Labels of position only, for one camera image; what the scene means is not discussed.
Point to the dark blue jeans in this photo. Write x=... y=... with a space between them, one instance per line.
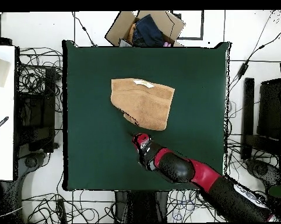
x=149 y=30

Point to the black flat panel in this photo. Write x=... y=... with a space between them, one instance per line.
x=270 y=107

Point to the black ridged tool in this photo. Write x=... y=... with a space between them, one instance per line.
x=0 y=124

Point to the white table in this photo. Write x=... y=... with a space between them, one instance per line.
x=3 y=140

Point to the black equipment rack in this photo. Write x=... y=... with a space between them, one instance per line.
x=35 y=116

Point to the black upright post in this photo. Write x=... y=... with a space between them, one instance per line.
x=249 y=105

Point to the black office chair base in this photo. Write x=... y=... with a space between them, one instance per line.
x=31 y=162
x=261 y=169

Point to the pink cloth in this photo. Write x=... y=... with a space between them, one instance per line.
x=167 y=44

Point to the dark green table cloth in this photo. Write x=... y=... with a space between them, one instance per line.
x=96 y=151

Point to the orange terry towel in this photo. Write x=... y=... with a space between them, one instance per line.
x=142 y=105

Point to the orange cloth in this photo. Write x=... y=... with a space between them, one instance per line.
x=131 y=32

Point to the brown cardboard box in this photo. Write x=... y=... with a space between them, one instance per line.
x=117 y=30

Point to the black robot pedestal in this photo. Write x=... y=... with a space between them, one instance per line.
x=135 y=205

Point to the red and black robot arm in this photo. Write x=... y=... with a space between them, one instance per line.
x=205 y=175

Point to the black power strip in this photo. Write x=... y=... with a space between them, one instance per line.
x=61 y=210

